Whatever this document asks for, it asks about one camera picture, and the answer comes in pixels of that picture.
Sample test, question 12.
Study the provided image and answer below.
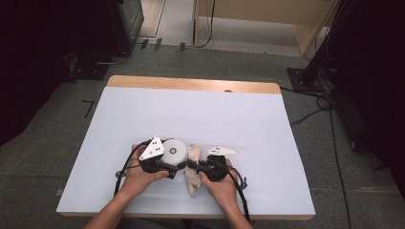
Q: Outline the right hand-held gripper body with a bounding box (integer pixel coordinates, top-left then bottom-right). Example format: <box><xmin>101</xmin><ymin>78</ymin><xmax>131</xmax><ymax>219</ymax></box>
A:
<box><xmin>203</xmin><ymin>146</ymin><xmax>240</xmax><ymax>183</ymax></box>

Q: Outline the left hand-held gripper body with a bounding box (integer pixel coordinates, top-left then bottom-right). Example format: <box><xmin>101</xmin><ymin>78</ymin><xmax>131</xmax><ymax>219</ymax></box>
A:
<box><xmin>139</xmin><ymin>135</ymin><xmax>166</xmax><ymax>175</ymax></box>

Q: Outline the beige textured cloth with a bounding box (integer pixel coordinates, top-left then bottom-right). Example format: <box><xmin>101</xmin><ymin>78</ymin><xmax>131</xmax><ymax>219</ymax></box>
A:
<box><xmin>184</xmin><ymin>143</ymin><xmax>204</xmax><ymax>197</ymax></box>

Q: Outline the white cylinder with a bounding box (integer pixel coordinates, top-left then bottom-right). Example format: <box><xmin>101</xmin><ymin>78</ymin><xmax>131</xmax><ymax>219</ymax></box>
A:
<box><xmin>160</xmin><ymin>138</ymin><xmax>189</xmax><ymax>168</ymax></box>

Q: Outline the person's right hand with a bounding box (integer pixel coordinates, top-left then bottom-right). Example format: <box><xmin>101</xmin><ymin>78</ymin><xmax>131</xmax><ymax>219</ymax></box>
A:
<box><xmin>199</xmin><ymin>158</ymin><xmax>238</xmax><ymax>211</ymax></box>

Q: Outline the person's left hand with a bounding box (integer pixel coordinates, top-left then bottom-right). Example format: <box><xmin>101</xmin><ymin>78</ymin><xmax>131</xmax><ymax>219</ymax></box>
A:
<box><xmin>122</xmin><ymin>144</ymin><xmax>170</xmax><ymax>199</ymax></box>

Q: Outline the white table cover sheet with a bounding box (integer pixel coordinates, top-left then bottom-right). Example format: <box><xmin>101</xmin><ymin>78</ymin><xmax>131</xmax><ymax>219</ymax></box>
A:
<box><xmin>56</xmin><ymin>86</ymin><xmax>316</xmax><ymax>217</ymax></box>

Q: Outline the black flat stand base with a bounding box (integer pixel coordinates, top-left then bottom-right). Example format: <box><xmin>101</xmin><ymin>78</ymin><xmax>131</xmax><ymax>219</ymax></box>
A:
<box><xmin>67</xmin><ymin>52</ymin><xmax>111</xmax><ymax>81</ymax></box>

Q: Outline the black cabinet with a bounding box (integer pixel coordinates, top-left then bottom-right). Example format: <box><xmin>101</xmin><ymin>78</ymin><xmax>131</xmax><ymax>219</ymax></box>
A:
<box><xmin>107</xmin><ymin>0</ymin><xmax>145</xmax><ymax>55</ymax></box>

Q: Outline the dark curtain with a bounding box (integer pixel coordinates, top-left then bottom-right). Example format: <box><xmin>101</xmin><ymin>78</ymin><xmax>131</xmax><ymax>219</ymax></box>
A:
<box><xmin>0</xmin><ymin>0</ymin><xmax>113</xmax><ymax>148</ymax></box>
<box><xmin>329</xmin><ymin>0</ymin><xmax>405</xmax><ymax>202</ymax></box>

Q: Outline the light wooden furniture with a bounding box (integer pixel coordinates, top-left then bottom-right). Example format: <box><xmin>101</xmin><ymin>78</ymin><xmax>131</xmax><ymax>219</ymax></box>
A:
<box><xmin>193</xmin><ymin>0</ymin><xmax>339</xmax><ymax>57</ymax></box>

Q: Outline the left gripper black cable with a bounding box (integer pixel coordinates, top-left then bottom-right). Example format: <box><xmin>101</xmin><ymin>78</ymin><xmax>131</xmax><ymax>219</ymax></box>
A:
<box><xmin>114</xmin><ymin>138</ymin><xmax>151</xmax><ymax>197</ymax></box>

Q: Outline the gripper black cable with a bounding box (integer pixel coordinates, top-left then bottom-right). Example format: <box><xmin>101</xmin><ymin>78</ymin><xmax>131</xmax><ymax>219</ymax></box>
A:
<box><xmin>223</xmin><ymin>161</ymin><xmax>253</xmax><ymax>225</ymax></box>
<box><xmin>114</xmin><ymin>138</ymin><xmax>151</xmax><ymax>197</ymax></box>

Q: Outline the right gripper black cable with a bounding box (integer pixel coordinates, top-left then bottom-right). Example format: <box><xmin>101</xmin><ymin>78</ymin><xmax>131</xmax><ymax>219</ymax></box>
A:
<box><xmin>223</xmin><ymin>161</ymin><xmax>253</xmax><ymax>225</ymax></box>

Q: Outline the long black floor cable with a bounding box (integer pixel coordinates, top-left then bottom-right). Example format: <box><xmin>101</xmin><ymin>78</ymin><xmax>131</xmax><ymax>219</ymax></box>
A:
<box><xmin>329</xmin><ymin>108</ymin><xmax>352</xmax><ymax>229</ymax></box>

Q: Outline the black floor cable loop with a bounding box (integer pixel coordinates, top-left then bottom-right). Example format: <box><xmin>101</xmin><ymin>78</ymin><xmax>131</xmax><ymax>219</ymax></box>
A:
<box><xmin>280</xmin><ymin>85</ymin><xmax>336</xmax><ymax>127</ymax></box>

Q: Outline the black stand with base plate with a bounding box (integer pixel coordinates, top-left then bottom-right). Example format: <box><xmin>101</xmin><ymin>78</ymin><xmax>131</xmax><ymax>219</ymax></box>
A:
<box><xmin>286</xmin><ymin>0</ymin><xmax>352</xmax><ymax>94</ymax></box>

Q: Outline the black hanging cable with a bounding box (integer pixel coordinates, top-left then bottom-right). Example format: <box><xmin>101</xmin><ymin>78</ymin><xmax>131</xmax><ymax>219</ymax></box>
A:
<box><xmin>194</xmin><ymin>0</ymin><xmax>216</xmax><ymax>50</ymax></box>

